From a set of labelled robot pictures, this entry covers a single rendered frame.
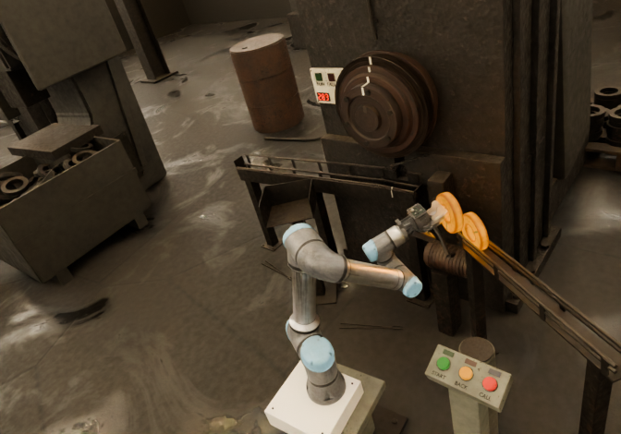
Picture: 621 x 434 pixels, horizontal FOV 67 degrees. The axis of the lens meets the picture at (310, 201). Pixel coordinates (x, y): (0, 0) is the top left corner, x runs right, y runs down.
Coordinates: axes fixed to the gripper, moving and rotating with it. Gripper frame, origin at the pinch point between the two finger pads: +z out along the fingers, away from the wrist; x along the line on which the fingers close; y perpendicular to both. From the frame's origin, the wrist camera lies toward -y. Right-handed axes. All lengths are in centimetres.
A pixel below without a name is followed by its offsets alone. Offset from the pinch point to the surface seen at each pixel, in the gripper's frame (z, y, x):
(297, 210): -53, -12, 75
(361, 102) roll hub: -3, 35, 45
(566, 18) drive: 99, 11, 55
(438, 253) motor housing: -7.9, -32.6, 15.6
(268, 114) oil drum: -42, -54, 332
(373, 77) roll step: 5, 42, 43
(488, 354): -18, -30, -39
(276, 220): -65, -10, 74
